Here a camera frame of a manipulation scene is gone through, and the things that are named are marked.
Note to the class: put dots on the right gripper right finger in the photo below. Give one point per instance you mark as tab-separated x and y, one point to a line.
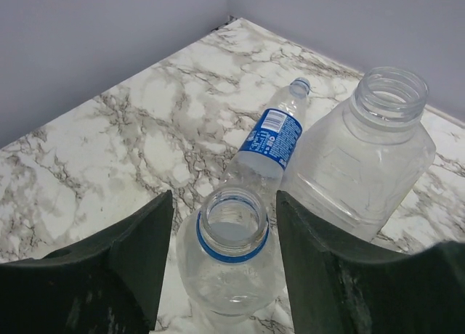
338	283

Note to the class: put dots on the blue label bottle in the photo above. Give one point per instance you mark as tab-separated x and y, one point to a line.
261	160
228	256

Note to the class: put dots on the large clear juice bottle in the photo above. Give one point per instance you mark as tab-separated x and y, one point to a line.
355	165

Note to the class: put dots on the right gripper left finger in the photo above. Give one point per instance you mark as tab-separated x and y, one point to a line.
109	282

